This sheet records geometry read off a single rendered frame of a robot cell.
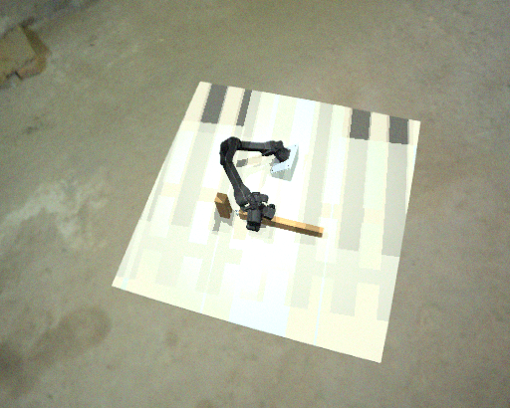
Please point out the wooden post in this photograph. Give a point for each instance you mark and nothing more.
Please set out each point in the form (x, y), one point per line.
(223, 205)

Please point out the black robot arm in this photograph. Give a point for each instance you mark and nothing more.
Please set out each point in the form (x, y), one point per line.
(242, 193)

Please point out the wooden rail with steel hooks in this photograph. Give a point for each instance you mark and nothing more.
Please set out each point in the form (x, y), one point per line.
(288, 225)

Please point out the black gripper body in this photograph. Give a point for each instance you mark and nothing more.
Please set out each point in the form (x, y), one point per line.
(264, 198)

